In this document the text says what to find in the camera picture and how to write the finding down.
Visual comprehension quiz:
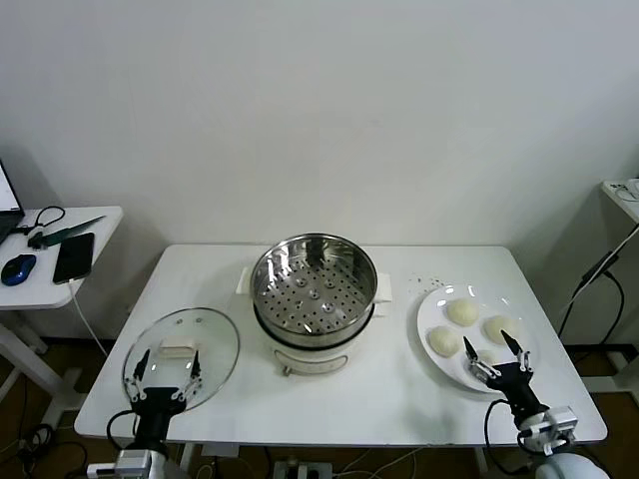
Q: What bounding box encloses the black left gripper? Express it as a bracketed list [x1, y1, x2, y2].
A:
[124, 348, 203, 450]

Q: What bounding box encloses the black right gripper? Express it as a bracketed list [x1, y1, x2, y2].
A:
[462, 328, 545, 418]

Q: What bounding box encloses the glass pot lid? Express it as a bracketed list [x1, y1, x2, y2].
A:
[122, 306, 241, 413]

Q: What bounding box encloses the perforated steel steamer basket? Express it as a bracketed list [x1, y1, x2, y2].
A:
[249, 232, 379, 339]

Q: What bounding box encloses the white round plate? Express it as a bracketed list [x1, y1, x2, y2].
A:
[416, 283, 543, 395]

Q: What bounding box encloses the white electric cooking pot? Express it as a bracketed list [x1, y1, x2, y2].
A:
[235, 266, 394, 379]

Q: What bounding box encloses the black smartphone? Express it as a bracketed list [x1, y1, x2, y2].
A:
[52, 232, 96, 285]

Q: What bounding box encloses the grey power strip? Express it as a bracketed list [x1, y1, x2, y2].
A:
[273, 459, 333, 479]

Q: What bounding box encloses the white side table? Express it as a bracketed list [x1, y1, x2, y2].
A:
[0, 206, 125, 425]

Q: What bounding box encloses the green flat tool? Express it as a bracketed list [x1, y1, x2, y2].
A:
[27, 215, 108, 250]

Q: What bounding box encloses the blue computer mouse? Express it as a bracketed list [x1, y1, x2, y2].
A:
[0, 252, 38, 286]

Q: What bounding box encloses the white shelf stand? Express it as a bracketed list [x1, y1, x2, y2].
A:
[581, 178, 639, 395]

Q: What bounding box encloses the black laptop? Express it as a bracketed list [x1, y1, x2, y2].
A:
[0, 159, 26, 245]

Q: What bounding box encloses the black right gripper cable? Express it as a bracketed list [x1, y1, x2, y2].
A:
[486, 398, 530, 475]

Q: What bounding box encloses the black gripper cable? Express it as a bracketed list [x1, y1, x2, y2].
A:
[107, 409, 140, 450]
[486, 398, 530, 475]

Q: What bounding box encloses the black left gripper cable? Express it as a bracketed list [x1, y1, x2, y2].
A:
[107, 409, 140, 450]

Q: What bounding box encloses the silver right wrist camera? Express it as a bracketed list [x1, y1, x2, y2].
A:
[518, 406, 579, 456]

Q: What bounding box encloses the white charging cable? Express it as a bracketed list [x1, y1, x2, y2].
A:
[69, 278, 109, 356]

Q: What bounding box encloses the black floor cable bundle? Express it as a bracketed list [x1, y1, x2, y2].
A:
[0, 422, 89, 479]

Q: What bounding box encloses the black cable with adapter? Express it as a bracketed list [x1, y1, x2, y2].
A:
[557, 246, 626, 346]

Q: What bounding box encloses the black looped cable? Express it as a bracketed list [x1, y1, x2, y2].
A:
[14, 205, 66, 236]

